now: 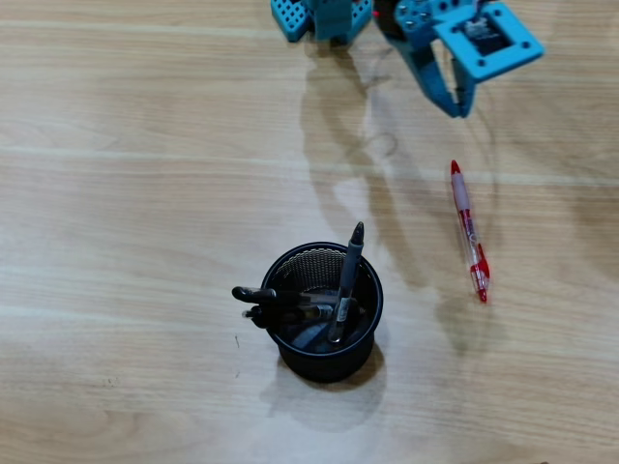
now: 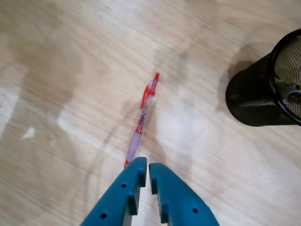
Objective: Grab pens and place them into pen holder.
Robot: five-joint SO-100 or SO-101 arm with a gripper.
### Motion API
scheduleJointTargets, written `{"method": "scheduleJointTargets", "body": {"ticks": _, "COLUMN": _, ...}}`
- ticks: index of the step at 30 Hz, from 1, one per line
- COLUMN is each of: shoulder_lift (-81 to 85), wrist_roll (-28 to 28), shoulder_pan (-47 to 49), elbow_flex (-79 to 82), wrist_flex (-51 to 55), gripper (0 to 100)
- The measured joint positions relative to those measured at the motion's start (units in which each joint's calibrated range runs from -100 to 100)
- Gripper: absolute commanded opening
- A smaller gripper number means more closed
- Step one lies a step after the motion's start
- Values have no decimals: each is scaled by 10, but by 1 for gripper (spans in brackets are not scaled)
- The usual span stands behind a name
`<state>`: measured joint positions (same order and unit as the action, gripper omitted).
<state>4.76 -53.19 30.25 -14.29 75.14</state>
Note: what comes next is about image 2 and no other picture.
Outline black mesh pen holder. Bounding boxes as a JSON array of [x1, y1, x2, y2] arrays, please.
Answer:
[[225, 28, 301, 128]]

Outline red clear pen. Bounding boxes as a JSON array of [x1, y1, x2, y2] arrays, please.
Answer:
[[124, 72, 160, 169]]

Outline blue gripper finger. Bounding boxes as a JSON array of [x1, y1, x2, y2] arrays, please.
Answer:
[[148, 162, 221, 226], [81, 157, 148, 226]]

